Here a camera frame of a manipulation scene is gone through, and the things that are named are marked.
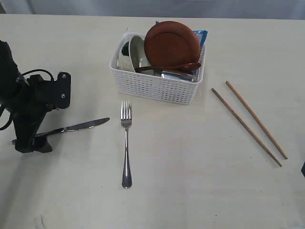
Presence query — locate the white ceramic bowl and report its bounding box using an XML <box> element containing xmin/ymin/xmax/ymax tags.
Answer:
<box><xmin>118</xmin><ymin>35</ymin><xmax>150</xmax><ymax>73</ymax></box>

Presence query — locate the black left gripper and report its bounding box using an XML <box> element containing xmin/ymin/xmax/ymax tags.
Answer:
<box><xmin>9</xmin><ymin>72</ymin><xmax>71</xmax><ymax>153</ymax></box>

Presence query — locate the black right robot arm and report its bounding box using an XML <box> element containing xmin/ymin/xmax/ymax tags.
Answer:
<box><xmin>301</xmin><ymin>163</ymin><xmax>305</xmax><ymax>177</ymax></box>

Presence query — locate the blue snack packet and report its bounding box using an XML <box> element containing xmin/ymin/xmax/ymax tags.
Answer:
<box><xmin>145</xmin><ymin>21</ymin><xmax>208</xmax><ymax>51</ymax></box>

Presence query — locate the silver table knife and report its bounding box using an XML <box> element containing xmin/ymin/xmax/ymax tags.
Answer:
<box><xmin>11</xmin><ymin>117</ymin><xmax>111</xmax><ymax>145</ymax></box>

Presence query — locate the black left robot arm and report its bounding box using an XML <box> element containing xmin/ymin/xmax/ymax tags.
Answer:
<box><xmin>0</xmin><ymin>42</ymin><xmax>71</xmax><ymax>153</ymax></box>

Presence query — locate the white backdrop curtain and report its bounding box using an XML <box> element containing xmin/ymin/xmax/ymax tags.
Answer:
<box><xmin>0</xmin><ymin>0</ymin><xmax>305</xmax><ymax>20</ymax></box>

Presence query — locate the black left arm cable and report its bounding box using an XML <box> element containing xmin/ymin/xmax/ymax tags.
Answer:
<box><xmin>0</xmin><ymin>68</ymin><xmax>55</xmax><ymax>131</ymax></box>

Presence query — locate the white perforated plastic basket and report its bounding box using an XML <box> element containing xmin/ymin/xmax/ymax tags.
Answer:
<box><xmin>109</xmin><ymin>32</ymin><xmax>206</xmax><ymax>105</ymax></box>

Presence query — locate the brown round plate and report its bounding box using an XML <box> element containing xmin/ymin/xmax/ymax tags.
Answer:
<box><xmin>144</xmin><ymin>21</ymin><xmax>201</xmax><ymax>67</ymax></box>

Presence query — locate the brown wooden spoon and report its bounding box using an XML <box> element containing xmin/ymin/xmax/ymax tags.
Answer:
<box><xmin>134</xmin><ymin>62</ymin><xmax>201</xmax><ymax>73</ymax></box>

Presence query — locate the silver fork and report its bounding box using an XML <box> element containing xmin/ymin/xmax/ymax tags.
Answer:
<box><xmin>121</xmin><ymin>101</ymin><xmax>132</xmax><ymax>188</ymax></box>

